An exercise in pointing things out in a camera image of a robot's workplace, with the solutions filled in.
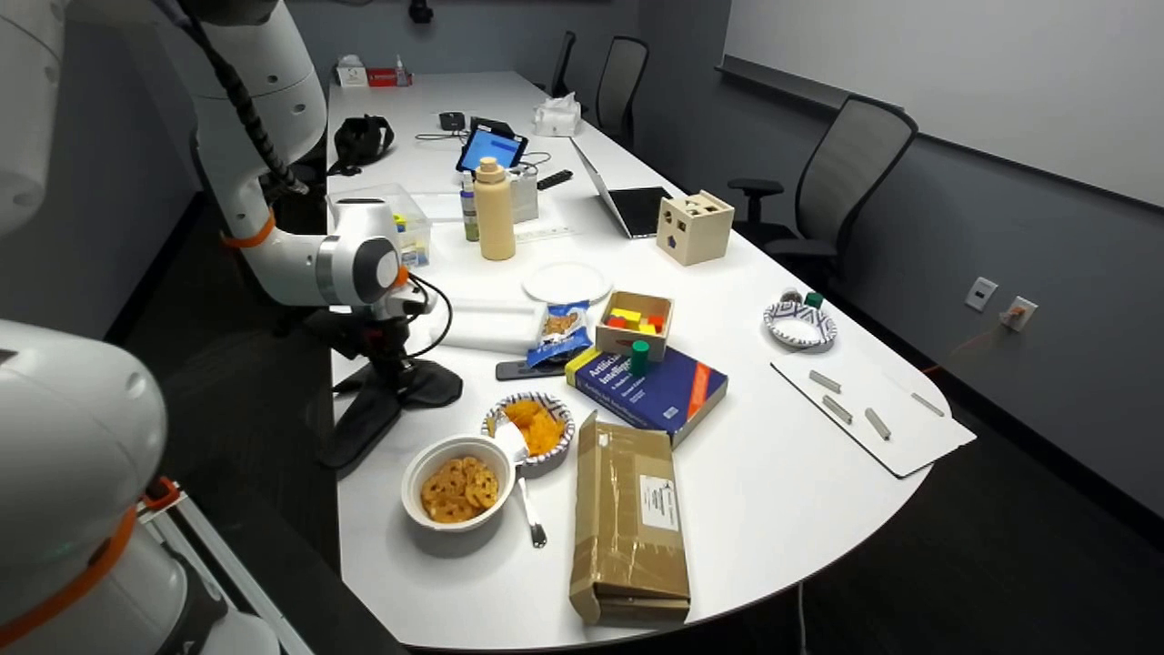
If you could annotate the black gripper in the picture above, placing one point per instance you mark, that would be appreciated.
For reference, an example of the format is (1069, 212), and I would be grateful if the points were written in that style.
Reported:
(383, 328)

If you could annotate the plain white bowl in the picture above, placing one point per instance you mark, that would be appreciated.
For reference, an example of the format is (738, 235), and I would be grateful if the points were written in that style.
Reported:
(413, 500)

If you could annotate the brown pretzels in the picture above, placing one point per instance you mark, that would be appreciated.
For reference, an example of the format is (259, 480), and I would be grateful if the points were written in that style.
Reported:
(459, 488)

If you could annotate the clear plastic container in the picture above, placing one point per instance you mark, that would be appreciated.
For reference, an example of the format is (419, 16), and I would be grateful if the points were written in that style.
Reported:
(410, 221)

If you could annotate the orange chips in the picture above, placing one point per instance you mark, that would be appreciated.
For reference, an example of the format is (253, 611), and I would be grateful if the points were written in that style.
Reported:
(535, 428)

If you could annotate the blue cookie snack bag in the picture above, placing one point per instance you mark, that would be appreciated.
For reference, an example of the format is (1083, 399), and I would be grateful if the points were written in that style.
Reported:
(560, 349)

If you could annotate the small clear bottle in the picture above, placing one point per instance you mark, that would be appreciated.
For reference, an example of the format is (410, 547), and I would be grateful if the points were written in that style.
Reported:
(467, 206)

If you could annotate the beige plastic bottle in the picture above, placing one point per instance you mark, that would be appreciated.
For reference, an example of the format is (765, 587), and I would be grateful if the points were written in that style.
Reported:
(497, 218)

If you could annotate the blue patterned bowl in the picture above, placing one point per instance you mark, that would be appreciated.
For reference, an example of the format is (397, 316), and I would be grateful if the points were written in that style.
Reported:
(556, 458)

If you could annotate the white plate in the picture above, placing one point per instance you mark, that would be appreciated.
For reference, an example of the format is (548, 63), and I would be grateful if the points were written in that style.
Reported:
(566, 280)

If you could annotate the silver spoon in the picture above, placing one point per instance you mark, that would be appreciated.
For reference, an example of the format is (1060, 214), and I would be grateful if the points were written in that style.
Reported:
(532, 515)

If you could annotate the wooden box of blocks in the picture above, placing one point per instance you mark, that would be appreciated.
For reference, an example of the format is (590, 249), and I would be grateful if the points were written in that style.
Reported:
(609, 338)

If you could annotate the black headphones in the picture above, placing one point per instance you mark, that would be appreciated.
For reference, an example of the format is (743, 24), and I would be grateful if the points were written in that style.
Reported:
(362, 140)

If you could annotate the tablet with blue screen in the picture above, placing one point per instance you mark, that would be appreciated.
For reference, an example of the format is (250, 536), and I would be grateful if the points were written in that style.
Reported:
(492, 146)

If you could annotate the green cylinder block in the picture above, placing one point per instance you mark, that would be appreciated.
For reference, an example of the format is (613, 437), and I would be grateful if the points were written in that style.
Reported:
(640, 357)

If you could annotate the black pen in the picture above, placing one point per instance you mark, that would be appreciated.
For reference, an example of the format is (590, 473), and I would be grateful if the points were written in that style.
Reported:
(556, 178)

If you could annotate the blue hardcover book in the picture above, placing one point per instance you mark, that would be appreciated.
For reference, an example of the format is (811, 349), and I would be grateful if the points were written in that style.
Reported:
(651, 394)

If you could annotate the small red box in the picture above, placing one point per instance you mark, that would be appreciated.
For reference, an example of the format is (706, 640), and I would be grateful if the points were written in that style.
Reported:
(389, 78)

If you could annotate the open grey laptop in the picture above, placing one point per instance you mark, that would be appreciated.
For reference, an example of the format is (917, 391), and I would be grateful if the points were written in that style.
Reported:
(640, 209)

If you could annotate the brown cardboard box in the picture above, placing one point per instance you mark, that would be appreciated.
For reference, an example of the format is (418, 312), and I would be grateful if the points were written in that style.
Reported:
(623, 547)

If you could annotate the small white box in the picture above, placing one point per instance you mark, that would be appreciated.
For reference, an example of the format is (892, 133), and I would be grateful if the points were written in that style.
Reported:
(352, 72)

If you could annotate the white tissue pack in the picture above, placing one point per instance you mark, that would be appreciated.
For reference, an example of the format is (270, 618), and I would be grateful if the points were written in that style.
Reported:
(560, 114)

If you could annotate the wooden cube with holes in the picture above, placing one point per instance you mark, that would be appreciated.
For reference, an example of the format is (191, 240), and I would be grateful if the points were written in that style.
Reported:
(694, 229)

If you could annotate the dark office chair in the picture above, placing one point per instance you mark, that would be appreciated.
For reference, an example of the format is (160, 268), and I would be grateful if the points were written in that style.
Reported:
(566, 59)

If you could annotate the grey mesh office chair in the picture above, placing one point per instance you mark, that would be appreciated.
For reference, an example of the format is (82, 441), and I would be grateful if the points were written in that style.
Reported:
(855, 157)
(621, 78)

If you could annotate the small green cap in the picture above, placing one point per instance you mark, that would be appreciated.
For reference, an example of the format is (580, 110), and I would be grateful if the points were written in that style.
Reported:
(812, 298)

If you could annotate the grey marker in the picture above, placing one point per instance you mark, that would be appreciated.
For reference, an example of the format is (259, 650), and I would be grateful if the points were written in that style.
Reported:
(829, 378)
(931, 406)
(840, 409)
(877, 423)

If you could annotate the white table leg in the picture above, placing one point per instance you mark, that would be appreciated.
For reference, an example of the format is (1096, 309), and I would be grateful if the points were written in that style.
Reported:
(802, 618)

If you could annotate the flat white board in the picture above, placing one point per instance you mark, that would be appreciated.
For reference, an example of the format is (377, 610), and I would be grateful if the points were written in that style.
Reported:
(895, 451)

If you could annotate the grey robot mount frame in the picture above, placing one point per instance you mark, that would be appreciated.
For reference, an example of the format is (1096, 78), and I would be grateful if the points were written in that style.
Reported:
(231, 584)

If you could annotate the black wall fixture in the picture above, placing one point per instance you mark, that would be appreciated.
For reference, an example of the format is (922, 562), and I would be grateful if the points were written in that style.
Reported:
(419, 10)

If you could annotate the white wall outlet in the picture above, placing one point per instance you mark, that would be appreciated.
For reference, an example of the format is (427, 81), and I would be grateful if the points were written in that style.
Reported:
(979, 292)
(1022, 312)

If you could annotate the wall mounted whiteboard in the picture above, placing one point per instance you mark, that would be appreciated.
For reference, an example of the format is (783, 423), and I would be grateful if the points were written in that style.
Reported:
(968, 72)

